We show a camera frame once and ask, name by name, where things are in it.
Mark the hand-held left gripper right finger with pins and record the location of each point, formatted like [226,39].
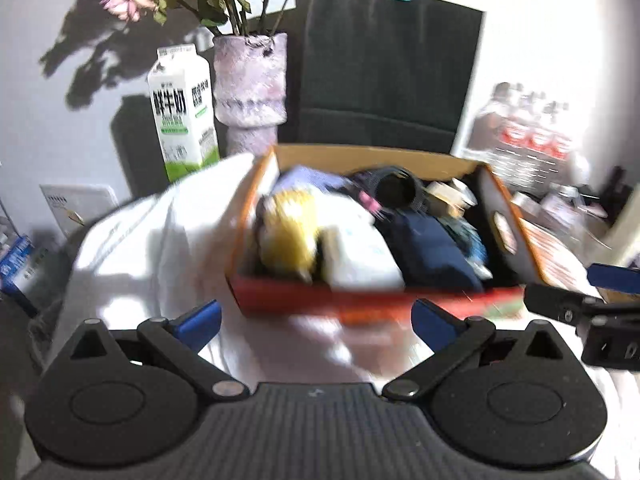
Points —
[432,322]

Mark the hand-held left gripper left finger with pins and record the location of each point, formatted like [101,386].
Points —
[200,322]

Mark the small beige package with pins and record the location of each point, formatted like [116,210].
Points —
[450,195]

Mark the pack of water bottles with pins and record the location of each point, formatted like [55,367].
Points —
[520,135]

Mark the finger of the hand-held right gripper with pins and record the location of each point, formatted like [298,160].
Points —
[615,275]
[560,302]

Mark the pale purple vase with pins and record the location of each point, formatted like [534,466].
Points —
[250,85]

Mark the navy pouch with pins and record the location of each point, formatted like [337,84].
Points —
[430,255]

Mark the blue box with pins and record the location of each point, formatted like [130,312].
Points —
[15,265]

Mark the red cardboard box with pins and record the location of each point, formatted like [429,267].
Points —
[325,300]

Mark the white green milk carton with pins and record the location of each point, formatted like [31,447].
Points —
[182,110]

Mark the black paper bag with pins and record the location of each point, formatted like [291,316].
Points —
[385,60]

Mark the blue white packet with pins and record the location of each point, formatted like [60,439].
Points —
[470,240]

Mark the white booklet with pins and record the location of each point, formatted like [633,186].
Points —
[75,210]

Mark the white towel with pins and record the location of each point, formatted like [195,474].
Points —
[150,240]

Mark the clear tissue pack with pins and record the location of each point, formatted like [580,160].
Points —
[355,255]

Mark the purple cloth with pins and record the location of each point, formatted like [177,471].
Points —
[310,177]

